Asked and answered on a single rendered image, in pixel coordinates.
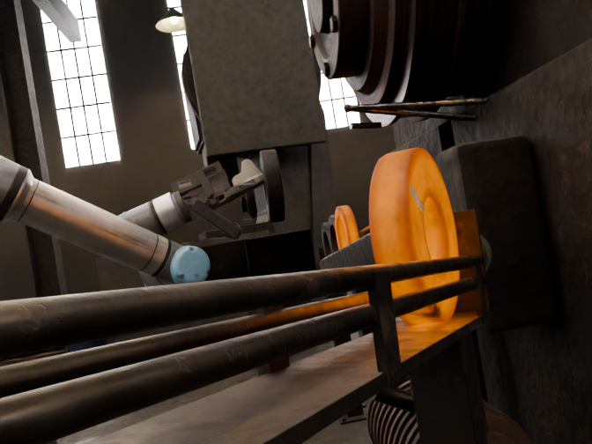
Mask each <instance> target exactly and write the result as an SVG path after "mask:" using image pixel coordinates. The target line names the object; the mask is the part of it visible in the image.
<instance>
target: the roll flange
mask: <svg viewBox="0 0 592 444"><path fill-rule="evenodd" d="M506 8H507V0H457V7H456V19H455V34H454V40H453V46H452V51H451V56H450V60H449V64H448V70H447V73H446V76H445V78H444V81H443V84H442V87H441V89H440V92H439V94H438V96H437V98H436V99H435V100H445V99H446V98H448V97H455V96H461V95H464V94H466V93H469V92H470V91H472V90H473V89H474V88H475V87H476V86H477V85H478V84H479V83H480V82H481V80H482V79H483V77H484V76H485V74H486V72H487V71H488V69H489V67H490V65H491V63H492V59H493V58H494V55H495V52H496V49H497V47H498V44H499V41H500V35H501V31H502V27H503V23H504V18H505V13H506ZM439 109H440V107H429V109H428V110H427V111H431V112H437V111H438V110H439ZM406 119H408V120H410V121H413V122H421V121H425V120H427V119H429V118H425V117H413V116H412V117H407V118H406Z"/></svg>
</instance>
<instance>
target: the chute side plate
mask: <svg viewBox="0 0 592 444"><path fill-rule="evenodd" d="M319 264H320V268H321V270H328V269H337V268H346V267H355V266H365V265H374V264H375V260H374V252H373V247H372V241H371V236H369V237H367V238H365V239H364V240H362V241H360V242H358V243H356V244H354V245H352V246H350V247H348V248H346V249H344V250H343V251H341V252H339V253H337V254H335V255H333V256H331V257H329V258H327V259H325V260H323V261H321V262H320V263H319Z"/></svg>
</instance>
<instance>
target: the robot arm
mask: <svg viewBox="0 0 592 444"><path fill-rule="evenodd" d="M232 183H233V187H231V185H230V183H229V180H228V177H227V174H226V171H225V169H223V167H222V166H221V164H220V163H219V162H218V161H217V162H215V163H213V164H210V165H208V166H206V167H203V168H201V169H199V170H197V171H196V172H195V173H194V174H191V175H189V176H187V177H185V178H182V179H180V180H178V181H175V182H173V183H171V184H170V185H171V188H172V190H173V194H171V193H167V194H165V195H163V196H160V197H158V198H156V199H153V200H152V201H150V202H148V203H145V204H142V205H140V206H138V207H137V208H134V209H132V210H130V211H126V212H123V213H122V214H121V215H119V216H116V215H114V214H112V213H110V212H108V211H104V210H102V209H101V208H99V207H96V206H94V205H92V204H90V203H87V202H85V201H83V200H81V199H79V198H76V197H74V196H72V195H70V194H67V193H65V192H63V191H61V190H60V189H56V188H54V187H52V186H50V185H48V184H46V183H44V182H42V181H38V180H36V179H34V177H33V175H32V173H31V170H30V169H28V168H26V167H24V166H21V165H19V164H17V163H15V162H13V161H11V160H9V159H6V158H4V157H2V156H0V222H5V221H8V220H15V221H18V222H19V223H22V224H24V225H27V226H30V227H32V228H34V229H37V230H39V231H42V232H44V233H47V234H50V235H52V236H55V237H56V238H59V239H61V240H63V241H67V242H69V243H71V244H74V245H76V246H79V247H81V248H84V249H87V250H89V251H92V252H93V253H95V254H98V255H102V256H104V257H106V258H108V259H111V260H113V261H116V262H118V263H121V264H123V265H126V266H128V267H130V268H132V269H135V270H138V272H139V274H140V276H141V278H142V279H143V281H144V286H145V287H148V286H158V285H175V284H184V283H194V282H203V281H204V280H205V279H206V278H207V277H208V275H209V273H210V267H211V264H210V260H209V257H208V256H207V254H206V253H205V252H204V251H203V250H202V249H200V248H198V247H193V246H182V245H180V244H178V243H176V242H174V241H172V240H169V239H167V238H164V237H162V235H164V234H166V233H169V232H171V231H173V230H175V229H177V228H179V227H181V226H185V224H186V223H185V222H187V223H188V222H190V221H192V220H193V218H192V216H191V214H190V212H189V211H190V210H192V211H193V212H195V213H196V214H198V215H199V216H201V217H202V218H204V219H206V220H207V221H208V222H210V223H211V224H213V225H214V226H215V227H217V228H218V229H220V230H221V231H223V233H224V235H225V237H227V238H229V239H235V240H238V239H239V238H240V236H241V235H242V233H243V231H242V230H241V227H240V225H239V224H238V223H236V222H234V221H231V222H230V221H229V220H228V219H226V218H224V217H223V216H221V215H220V214H218V213H217V212H215V211H214V210H215V209H216V208H218V207H220V206H222V205H224V204H228V203H230V202H232V201H233V200H234V199H236V197H238V196H242V195H244V194H246V193H248V192H249V191H251V190H253V189H256V188H258V187H260V186H261V185H263V184H264V183H265V182H264V177H263V174H262V173H261V172H260V171H259V169H258V168H257V167H256V166H255V164H254V163H253V162H252V161H251V160H250V159H245V160H243V161H242V162H241V172H240V173H239V174H237V175H235V176H234V177H233V179H232ZM189 198H191V199H192V201H191V202H190V203H188V202H187V200H188V199H189Z"/></svg>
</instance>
